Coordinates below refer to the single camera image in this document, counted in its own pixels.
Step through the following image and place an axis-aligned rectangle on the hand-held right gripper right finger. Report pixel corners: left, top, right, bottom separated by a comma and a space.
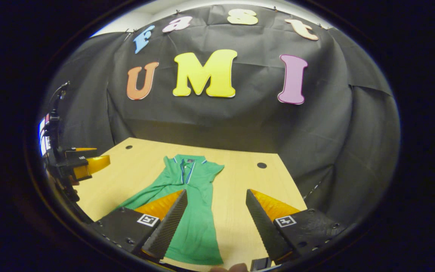
245, 189, 346, 265

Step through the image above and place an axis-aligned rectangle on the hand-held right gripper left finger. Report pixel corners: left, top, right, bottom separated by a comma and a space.
89, 189, 188, 261

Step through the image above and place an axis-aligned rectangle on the green T-shirt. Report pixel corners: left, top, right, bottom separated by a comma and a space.
115, 154, 225, 266

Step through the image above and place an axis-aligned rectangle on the black backdrop cloth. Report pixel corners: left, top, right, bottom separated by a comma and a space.
38, 4, 401, 227

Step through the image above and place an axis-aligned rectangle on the black cable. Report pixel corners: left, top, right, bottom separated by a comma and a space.
49, 81, 70, 114

